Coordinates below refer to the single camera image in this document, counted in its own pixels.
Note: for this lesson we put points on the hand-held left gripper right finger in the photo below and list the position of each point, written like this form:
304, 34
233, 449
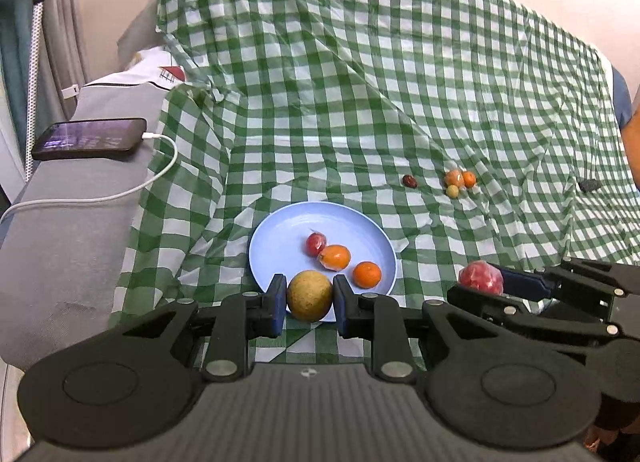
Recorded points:
341, 304

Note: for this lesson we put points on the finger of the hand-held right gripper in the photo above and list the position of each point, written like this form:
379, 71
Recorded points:
500, 304
525, 283

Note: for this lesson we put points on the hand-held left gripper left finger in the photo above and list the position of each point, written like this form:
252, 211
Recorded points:
275, 304

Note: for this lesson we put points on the red fruit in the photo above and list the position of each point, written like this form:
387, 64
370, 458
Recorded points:
481, 278
314, 243

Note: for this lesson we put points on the small yellow-green fruit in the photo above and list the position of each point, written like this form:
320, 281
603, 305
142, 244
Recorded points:
452, 190
310, 294

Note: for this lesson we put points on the small orange kumquat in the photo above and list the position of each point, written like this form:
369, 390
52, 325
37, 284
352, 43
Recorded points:
469, 178
367, 274

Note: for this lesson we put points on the orange fruit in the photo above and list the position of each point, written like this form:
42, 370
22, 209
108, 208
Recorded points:
454, 176
335, 257

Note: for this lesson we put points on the light blue plate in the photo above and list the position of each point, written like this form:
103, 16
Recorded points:
285, 237

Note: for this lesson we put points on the person's right forearm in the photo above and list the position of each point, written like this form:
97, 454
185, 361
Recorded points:
631, 142

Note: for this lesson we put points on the green checked tablecloth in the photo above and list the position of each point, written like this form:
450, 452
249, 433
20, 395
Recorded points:
350, 92

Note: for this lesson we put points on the grey cushion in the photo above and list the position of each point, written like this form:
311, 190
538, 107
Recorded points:
65, 252

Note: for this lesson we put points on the black smartphone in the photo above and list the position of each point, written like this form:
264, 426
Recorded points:
90, 138

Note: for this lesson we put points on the white printed bag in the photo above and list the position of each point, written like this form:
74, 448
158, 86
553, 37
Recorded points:
145, 70

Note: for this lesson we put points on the white plastic tag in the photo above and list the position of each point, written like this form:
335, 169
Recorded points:
70, 91

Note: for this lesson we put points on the white dotted pole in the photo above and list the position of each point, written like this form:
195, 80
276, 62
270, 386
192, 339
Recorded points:
34, 67

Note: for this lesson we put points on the grey curtain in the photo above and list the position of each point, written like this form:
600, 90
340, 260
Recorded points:
65, 17

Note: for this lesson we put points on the teal curtain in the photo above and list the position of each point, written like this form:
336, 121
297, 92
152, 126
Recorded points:
15, 42

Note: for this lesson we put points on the white door frame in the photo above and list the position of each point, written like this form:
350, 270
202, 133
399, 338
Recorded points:
10, 157

